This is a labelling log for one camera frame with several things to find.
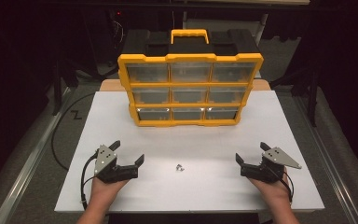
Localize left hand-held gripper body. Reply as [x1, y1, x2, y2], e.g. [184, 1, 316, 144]
[93, 144, 140, 184]

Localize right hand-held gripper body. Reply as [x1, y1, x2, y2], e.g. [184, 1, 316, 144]
[240, 147, 303, 184]

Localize clear plastic drawer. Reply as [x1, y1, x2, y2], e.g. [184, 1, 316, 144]
[209, 86, 247, 105]

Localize yellow black organizer cabinet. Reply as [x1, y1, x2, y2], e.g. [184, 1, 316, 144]
[117, 28, 265, 128]

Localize person's left hand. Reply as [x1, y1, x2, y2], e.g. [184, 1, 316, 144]
[89, 176, 131, 203]

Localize person's right hand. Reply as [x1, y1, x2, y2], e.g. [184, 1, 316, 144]
[248, 169, 294, 203]

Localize group of clear drawers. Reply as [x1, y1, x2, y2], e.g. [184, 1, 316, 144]
[126, 62, 257, 121]

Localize pale grey box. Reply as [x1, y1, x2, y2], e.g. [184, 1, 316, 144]
[183, 18, 265, 32]

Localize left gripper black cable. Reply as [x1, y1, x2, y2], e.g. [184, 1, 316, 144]
[79, 155, 99, 209]

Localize black floor cable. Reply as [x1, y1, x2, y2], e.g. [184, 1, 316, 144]
[50, 91, 97, 172]

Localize aluminium floor rail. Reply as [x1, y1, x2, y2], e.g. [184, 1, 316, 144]
[0, 87, 76, 224]
[292, 92, 358, 224]

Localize thin white wires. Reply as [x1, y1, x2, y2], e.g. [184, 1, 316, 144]
[111, 20, 126, 49]

